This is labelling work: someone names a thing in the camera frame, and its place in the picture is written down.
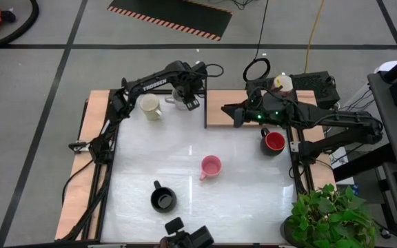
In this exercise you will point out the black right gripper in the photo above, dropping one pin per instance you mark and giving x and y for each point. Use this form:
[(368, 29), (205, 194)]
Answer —
[(267, 110)]

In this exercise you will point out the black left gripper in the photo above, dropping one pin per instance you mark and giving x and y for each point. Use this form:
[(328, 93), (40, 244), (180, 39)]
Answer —
[(186, 84)]

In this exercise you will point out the grey floral patterned mug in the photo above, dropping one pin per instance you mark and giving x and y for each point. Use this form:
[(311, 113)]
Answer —
[(172, 100)]

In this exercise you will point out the black mug red interior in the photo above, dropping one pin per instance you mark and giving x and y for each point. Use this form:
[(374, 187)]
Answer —
[(275, 141)]

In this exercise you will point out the salmon red mug white interior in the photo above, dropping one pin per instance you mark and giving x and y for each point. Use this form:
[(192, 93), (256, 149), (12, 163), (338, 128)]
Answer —
[(283, 82)]

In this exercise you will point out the pink ceramic mug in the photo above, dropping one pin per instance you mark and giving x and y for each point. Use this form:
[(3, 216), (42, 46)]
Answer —
[(211, 167)]

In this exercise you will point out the matte black round mug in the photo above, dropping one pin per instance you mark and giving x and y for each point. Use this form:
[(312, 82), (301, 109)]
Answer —
[(164, 201)]

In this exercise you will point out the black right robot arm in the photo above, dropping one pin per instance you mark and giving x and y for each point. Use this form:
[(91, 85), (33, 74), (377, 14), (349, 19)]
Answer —
[(340, 118)]

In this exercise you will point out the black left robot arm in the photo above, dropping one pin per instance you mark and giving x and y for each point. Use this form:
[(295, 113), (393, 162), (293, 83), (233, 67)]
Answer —
[(153, 84)]

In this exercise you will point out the wooden tray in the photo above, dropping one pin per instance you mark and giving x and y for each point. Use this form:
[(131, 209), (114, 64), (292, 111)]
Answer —
[(219, 113)]

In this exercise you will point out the black perforated computer case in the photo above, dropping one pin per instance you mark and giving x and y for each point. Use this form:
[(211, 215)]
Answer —
[(314, 84)]

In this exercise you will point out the black floor mat orange stripes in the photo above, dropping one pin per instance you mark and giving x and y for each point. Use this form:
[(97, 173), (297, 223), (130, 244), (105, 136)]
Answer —
[(171, 13)]

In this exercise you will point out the white printed paper sheet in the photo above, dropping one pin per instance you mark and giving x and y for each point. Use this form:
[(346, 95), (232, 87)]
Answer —
[(340, 160)]

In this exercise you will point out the potted green leafy plant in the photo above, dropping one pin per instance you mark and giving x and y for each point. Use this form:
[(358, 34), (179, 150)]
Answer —
[(326, 213)]

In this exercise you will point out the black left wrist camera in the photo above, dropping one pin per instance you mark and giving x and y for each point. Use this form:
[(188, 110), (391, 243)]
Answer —
[(199, 67)]

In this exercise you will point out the black handheld video camera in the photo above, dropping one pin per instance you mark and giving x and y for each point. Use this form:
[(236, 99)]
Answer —
[(202, 237)]

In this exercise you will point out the black aluminium table frame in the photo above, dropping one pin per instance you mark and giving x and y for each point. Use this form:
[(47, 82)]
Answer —
[(99, 224)]

